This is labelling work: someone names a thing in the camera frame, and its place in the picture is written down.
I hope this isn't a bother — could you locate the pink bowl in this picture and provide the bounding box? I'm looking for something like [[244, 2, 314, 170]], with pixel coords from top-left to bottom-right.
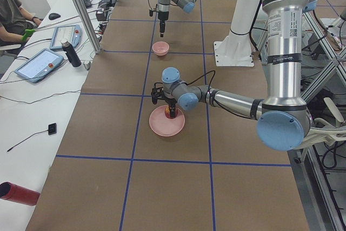
[[152, 41, 170, 56]]

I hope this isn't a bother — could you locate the small black device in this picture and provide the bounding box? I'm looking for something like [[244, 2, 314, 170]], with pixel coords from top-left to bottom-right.
[[48, 123, 57, 135]]

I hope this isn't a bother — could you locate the black water bottle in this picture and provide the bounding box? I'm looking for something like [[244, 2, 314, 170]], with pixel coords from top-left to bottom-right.
[[61, 39, 81, 68]]

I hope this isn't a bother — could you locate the black computer mouse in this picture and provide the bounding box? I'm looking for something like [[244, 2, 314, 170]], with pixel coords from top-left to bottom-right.
[[48, 12, 61, 21]]

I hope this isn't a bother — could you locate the red apple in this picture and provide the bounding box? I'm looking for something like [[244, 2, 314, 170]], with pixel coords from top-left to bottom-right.
[[164, 107, 178, 119]]

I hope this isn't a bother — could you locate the lower teach pendant tablet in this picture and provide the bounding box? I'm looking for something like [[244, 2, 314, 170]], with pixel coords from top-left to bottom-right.
[[15, 49, 63, 83]]

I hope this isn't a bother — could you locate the pink plate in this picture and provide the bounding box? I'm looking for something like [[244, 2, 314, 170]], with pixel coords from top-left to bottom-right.
[[149, 105, 185, 137]]

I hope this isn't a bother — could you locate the black camera cable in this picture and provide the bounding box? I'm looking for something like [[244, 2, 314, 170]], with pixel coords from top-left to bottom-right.
[[186, 70, 255, 120]]

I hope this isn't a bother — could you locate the aluminium frame post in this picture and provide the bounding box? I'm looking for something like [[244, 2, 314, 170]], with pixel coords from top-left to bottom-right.
[[72, 0, 101, 54]]

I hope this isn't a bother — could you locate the seated person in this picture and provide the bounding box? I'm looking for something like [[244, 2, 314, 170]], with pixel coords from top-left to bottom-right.
[[1, 0, 42, 55]]

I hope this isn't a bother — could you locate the upper teach pendant tablet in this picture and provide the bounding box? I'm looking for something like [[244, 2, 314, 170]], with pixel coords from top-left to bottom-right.
[[49, 25, 82, 51]]

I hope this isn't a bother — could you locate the black stylus cable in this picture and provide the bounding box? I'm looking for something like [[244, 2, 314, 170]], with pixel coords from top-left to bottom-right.
[[6, 130, 49, 153]]

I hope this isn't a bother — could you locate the red thermos bottle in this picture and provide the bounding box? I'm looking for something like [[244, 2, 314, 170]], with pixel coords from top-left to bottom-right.
[[1, 182, 40, 206]]

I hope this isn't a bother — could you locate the white pedestal column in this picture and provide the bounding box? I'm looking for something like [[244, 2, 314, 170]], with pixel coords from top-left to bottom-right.
[[214, 0, 260, 67]]

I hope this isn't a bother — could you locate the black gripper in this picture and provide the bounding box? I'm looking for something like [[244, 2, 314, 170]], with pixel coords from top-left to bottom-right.
[[158, 11, 169, 37], [165, 97, 177, 118]]

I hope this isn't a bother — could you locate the teach pendant tablet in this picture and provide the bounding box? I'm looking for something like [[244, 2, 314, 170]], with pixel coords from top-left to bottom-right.
[[49, 25, 82, 51], [15, 49, 63, 83]]

